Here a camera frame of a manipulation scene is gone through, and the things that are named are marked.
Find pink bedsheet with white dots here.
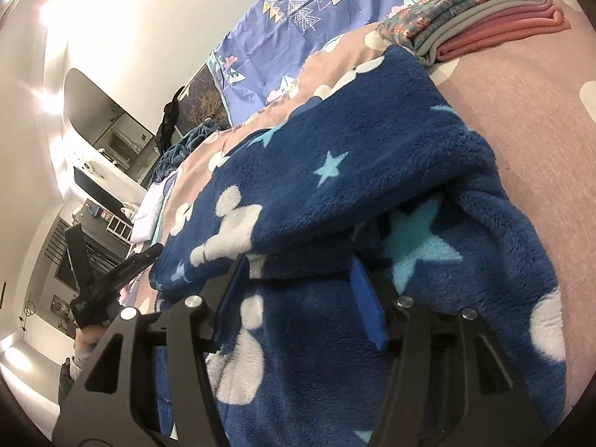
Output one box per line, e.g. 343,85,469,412
118,0,596,435

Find teal fuzzy blanket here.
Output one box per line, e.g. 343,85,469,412
153,118,221,183

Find blue fleece garment with stars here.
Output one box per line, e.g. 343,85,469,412
151,45,571,447

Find person's left forearm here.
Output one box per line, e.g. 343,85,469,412
58,346,94,407

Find black hanging clothes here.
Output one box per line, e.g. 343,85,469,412
155,86,188,155

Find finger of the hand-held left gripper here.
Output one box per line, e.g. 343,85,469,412
89,245,165,297

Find dark tree wall poster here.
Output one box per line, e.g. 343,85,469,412
179,65,232,132

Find person's left hand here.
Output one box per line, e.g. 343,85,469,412
74,324,111,351

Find folded grey cloth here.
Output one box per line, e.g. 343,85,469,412
413,0,554,66

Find stack of folded clothes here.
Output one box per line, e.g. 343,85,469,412
376,0,548,55

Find folded pink cloth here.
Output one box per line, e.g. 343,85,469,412
435,2,571,63

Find white dresser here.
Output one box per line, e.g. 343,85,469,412
70,149,149,206

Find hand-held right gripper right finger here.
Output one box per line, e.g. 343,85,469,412
349,258,567,447

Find purple tree print bed cover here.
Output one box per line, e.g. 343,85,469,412
207,0,532,129

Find wall mirror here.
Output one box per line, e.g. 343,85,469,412
62,68,157,182

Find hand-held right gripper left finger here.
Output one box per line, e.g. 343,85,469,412
51,254,248,447

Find white cloth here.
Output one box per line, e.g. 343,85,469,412
130,181,180,244

